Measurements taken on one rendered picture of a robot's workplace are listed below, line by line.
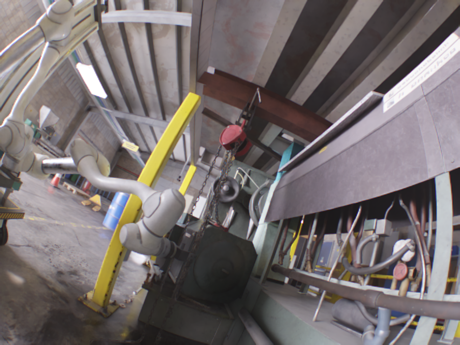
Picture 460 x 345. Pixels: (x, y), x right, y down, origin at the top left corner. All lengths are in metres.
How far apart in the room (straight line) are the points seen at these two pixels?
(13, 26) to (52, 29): 8.43
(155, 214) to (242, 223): 1.54
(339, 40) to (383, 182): 0.79
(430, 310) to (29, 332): 1.25
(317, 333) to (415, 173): 0.52
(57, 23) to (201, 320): 1.81
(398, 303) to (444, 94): 0.55
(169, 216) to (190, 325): 0.98
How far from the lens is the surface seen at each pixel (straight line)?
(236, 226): 2.10
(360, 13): 1.13
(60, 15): 0.99
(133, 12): 6.57
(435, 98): 0.70
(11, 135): 0.82
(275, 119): 1.37
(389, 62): 1.27
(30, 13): 9.78
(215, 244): 1.12
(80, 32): 1.73
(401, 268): 0.56
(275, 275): 1.57
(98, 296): 1.43
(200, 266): 1.11
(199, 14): 1.13
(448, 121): 0.63
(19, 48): 0.99
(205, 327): 1.48
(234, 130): 1.14
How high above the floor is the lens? 0.77
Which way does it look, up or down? 20 degrees up
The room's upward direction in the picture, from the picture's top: 22 degrees clockwise
